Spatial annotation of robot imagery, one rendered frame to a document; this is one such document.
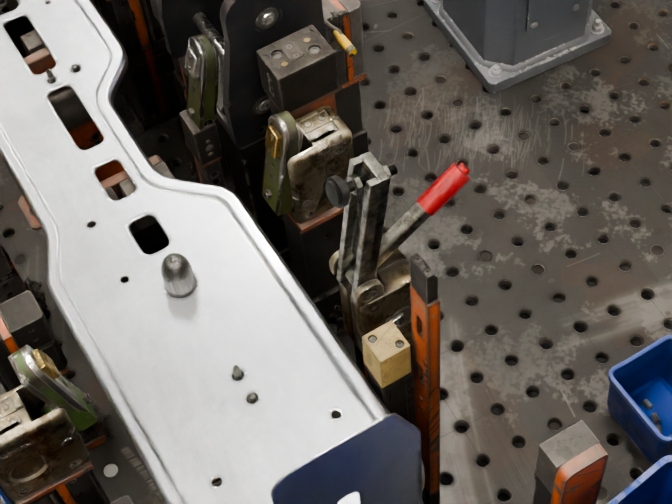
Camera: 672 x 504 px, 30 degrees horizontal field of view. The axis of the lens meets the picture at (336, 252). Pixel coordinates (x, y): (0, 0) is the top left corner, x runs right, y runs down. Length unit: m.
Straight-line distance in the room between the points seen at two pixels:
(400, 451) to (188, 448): 0.37
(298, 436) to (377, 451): 0.35
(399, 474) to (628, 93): 1.03
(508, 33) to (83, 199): 0.69
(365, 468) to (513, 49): 1.03
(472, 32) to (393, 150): 0.21
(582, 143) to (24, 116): 0.76
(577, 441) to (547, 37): 0.95
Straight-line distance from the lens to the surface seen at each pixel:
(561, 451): 0.98
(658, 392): 1.58
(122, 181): 1.42
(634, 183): 1.75
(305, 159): 1.30
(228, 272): 1.31
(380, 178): 1.09
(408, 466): 0.92
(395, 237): 1.19
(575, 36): 1.87
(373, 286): 1.19
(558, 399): 1.56
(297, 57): 1.32
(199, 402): 1.24
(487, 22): 1.78
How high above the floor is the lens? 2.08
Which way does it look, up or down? 56 degrees down
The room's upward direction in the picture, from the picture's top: 7 degrees counter-clockwise
